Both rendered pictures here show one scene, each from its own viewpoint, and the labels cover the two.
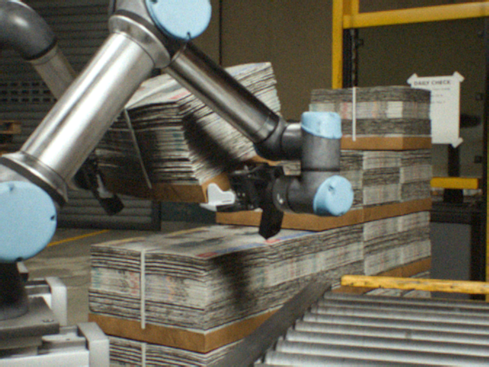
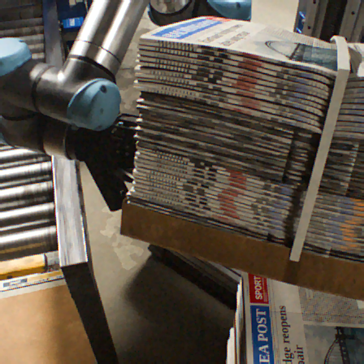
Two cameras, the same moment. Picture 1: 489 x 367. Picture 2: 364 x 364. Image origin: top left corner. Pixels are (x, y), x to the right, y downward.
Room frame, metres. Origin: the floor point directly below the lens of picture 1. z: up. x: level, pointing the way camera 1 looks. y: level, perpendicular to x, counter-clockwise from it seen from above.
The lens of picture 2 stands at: (2.11, -0.21, 1.46)
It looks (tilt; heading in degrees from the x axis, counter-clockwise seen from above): 46 degrees down; 149
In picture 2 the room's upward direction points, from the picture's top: straight up
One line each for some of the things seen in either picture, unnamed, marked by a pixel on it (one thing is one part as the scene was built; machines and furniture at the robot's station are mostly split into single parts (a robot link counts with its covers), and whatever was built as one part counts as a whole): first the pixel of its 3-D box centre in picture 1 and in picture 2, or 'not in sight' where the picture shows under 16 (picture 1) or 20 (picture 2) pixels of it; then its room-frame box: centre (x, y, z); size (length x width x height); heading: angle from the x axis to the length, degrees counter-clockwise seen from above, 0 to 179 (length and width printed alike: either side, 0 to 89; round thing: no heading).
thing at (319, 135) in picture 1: (315, 141); (20, 80); (1.49, -0.13, 1.10); 0.11 x 0.08 x 0.11; 33
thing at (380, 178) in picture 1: (333, 183); not in sight; (2.75, -0.31, 0.95); 0.38 x 0.29 x 0.23; 55
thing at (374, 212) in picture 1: (334, 208); not in sight; (2.75, -0.31, 0.86); 0.38 x 0.29 x 0.04; 55
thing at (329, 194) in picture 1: (320, 194); (28, 126); (1.47, -0.14, 1.00); 0.11 x 0.08 x 0.09; 41
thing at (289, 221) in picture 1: (289, 215); not in sight; (2.50, -0.14, 0.86); 0.38 x 0.29 x 0.04; 55
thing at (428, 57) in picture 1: (416, 98); not in sight; (3.38, -0.73, 1.27); 0.57 x 0.01 x 0.65; 56
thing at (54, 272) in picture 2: not in sight; (36, 245); (0.89, -0.20, 0.00); 0.37 x 0.28 x 0.01; 164
